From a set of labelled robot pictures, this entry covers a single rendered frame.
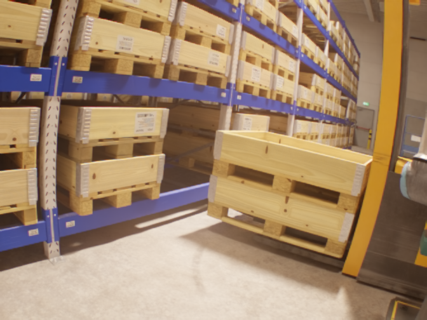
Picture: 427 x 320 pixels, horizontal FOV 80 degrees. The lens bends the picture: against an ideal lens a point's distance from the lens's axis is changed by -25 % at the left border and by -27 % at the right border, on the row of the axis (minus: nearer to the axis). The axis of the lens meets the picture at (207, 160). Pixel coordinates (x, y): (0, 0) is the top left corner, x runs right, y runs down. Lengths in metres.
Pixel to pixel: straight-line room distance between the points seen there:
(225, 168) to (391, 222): 1.37
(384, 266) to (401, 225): 0.32
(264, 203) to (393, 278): 1.19
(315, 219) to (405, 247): 0.74
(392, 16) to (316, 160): 1.21
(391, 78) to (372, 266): 1.29
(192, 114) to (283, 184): 1.65
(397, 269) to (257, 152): 1.40
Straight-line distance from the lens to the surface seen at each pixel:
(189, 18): 2.63
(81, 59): 1.89
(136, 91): 2.23
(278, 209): 2.36
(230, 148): 2.49
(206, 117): 3.53
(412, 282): 2.32
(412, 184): 1.29
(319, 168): 2.20
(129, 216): 2.43
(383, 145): 2.15
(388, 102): 2.16
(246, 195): 2.47
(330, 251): 2.30
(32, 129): 1.78
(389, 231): 2.19
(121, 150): 2.18
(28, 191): 1.85
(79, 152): 1.97
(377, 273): 2.30
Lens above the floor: 1.07
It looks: 11 degrees down
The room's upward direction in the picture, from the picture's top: 8 degrees clockwise
